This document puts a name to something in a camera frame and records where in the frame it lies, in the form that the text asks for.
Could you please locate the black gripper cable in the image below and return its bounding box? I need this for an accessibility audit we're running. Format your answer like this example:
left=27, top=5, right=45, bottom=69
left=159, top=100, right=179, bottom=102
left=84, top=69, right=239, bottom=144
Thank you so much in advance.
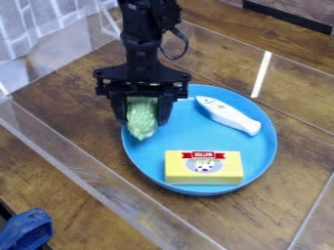
left=157, top=26, right=191, bottom=61

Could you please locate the blue round tray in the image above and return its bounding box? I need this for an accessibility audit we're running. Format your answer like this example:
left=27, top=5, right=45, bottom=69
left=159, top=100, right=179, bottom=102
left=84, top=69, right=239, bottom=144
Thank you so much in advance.
left=121, top=84, right=278, bottom=196

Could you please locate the white toy fish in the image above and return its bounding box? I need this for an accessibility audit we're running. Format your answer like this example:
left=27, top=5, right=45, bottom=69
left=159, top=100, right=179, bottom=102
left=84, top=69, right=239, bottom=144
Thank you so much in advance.
left=195, top=96, right=260, bottom=136

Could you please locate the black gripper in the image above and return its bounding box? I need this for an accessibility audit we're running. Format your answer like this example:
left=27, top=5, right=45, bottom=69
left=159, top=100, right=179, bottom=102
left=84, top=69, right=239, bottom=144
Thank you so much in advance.
left=92, top=33, right=192, bottom=126

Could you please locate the green bumpy toy vegetable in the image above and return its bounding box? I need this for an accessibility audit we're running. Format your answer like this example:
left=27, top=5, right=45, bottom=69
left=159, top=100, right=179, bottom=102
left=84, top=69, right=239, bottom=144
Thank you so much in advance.
left=127, top=98, right=157, bottom=141

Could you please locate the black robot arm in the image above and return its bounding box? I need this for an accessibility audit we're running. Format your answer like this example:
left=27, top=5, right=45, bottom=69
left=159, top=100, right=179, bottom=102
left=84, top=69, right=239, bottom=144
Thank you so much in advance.
left=92, top=0, right=192, bottom=125

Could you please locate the yellow toy butter box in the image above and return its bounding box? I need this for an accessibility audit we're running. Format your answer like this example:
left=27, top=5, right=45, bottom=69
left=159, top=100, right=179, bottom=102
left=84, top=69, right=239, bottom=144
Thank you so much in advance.
left=164, top=150, right=244, bottom=186

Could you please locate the clear acrylic enclosure wall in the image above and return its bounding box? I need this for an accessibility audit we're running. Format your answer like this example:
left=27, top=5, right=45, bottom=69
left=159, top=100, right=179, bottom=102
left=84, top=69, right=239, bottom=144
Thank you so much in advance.
left=0, top=0, right=334, bottom=250

